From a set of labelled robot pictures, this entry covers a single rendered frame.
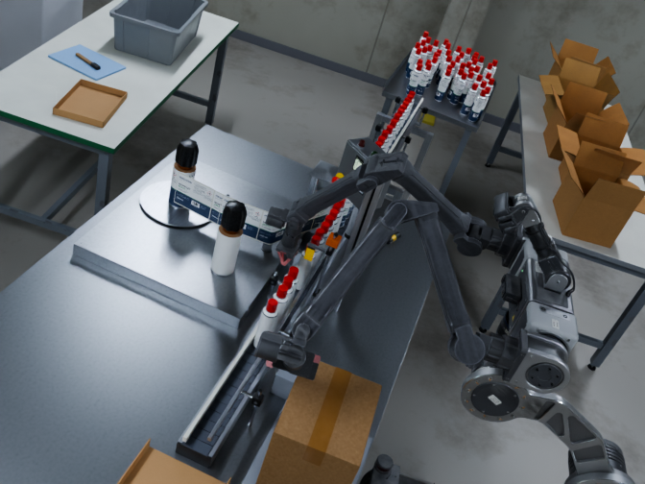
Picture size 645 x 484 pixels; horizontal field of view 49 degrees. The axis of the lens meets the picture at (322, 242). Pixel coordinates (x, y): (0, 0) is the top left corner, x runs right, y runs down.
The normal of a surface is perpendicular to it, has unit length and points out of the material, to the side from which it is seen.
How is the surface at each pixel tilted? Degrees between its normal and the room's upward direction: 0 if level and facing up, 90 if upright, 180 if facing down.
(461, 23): 90
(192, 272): 0
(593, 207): 90
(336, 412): 0
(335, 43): 90
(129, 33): 95
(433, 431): 0
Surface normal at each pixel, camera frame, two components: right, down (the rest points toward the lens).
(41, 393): 0.25, -0.77
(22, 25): -0.11, 0.58
